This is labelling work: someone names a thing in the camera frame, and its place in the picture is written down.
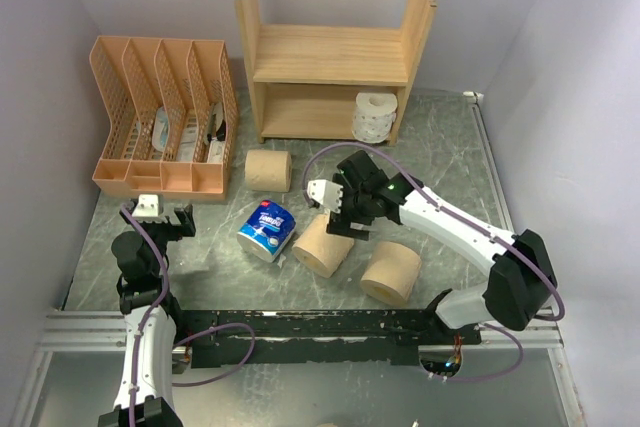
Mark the blue Tempo roll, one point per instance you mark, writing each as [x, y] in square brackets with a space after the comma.
[267, 231]

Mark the brown paper towel roll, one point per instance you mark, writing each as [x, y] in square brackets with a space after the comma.
[320, 251]
[391, 273]
[268, 170]

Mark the pink plastic desk organizer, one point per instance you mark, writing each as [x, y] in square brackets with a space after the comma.
[173, 117]

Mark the white red-dotted paper roll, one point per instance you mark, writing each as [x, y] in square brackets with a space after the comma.
[374, 115]

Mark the white barcode packet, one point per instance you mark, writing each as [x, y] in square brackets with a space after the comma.
[188, 141]

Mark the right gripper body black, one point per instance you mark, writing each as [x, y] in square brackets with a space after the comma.
[354, 206]

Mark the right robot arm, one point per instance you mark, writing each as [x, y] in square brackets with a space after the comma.
[520, 279]

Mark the aluminium frame rail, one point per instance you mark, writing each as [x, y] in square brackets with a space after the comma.
[105, 331]

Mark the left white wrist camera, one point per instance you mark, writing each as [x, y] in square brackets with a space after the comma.
[149, 207]

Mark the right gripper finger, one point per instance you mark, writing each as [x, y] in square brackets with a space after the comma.
[338, 225]
[359, 231]

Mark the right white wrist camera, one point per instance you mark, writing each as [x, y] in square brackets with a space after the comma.
[325, 193]

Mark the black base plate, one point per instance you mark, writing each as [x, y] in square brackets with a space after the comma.
[411, 329]

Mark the white paper clip box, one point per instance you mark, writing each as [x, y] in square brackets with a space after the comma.
[216, 152]

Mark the wooden two-tier shelf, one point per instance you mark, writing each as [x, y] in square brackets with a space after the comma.
[303, 79]

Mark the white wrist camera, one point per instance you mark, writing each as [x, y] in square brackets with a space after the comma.
[149, 207]
[325, 193]

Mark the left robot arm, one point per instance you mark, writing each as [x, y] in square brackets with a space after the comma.
[152, 314]

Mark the blue correction tape package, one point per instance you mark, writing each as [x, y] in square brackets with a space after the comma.
[160, 130]

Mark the black stapler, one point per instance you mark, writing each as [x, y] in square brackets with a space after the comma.
[216, 128]

